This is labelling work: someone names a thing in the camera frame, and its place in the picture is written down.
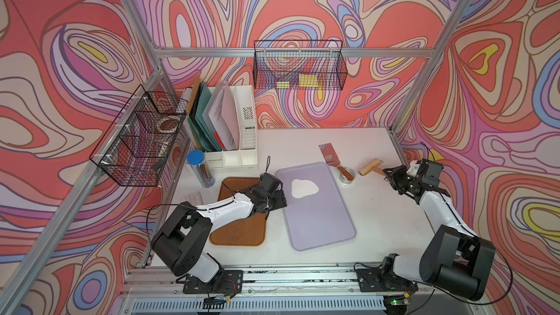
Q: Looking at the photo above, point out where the white dough piece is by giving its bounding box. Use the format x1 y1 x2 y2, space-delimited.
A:
291 179 319 199

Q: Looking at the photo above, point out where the wooden dough roller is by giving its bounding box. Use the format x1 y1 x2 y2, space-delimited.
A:
359 158 385 176

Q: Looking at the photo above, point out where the lilac plastic cutting mat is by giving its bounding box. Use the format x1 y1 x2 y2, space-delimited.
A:
275 163 356 252

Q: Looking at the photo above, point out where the round metal cutter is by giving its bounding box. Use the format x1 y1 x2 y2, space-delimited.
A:
339 168 356 185

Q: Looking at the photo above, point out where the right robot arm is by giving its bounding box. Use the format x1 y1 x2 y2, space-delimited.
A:
379 159 496 301

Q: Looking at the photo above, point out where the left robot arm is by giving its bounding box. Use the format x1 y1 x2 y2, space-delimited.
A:
150 173 287 286

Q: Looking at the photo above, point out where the tape roll in basket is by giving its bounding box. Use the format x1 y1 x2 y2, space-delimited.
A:
156 115 181 134

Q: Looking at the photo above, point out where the brown wooden tray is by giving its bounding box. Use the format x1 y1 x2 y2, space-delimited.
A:
209 176 266 246

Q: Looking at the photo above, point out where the clear plastic mold tray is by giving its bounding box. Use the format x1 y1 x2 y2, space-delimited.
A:
179 192 203 207

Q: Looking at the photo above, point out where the blue lid clear jar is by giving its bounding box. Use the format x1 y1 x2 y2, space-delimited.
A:
187 150 215 188

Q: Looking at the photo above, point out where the green folder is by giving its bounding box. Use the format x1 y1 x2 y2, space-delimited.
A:
195 83 223 152

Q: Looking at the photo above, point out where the white file organizer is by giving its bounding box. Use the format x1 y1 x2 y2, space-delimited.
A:
182 83 258 170

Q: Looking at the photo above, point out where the white paper folder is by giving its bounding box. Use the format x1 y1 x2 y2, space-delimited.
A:
209 84 240 151

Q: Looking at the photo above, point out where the yellow sticky note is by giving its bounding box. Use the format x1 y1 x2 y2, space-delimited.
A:
298 74 319 88

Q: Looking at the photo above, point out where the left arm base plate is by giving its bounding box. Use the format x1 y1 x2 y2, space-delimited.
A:
182 270 244 296

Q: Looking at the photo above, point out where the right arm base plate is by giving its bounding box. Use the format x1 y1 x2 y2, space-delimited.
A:
354 267 418 295

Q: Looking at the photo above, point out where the black wire basket left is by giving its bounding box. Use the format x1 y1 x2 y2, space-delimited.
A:
89 85 188 187

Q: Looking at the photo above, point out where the black wire basket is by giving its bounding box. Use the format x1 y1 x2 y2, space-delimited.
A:
89 85 188 187
253 38 348 90

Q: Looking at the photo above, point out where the black wire basket back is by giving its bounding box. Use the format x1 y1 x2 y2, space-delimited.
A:
253 38 348 90

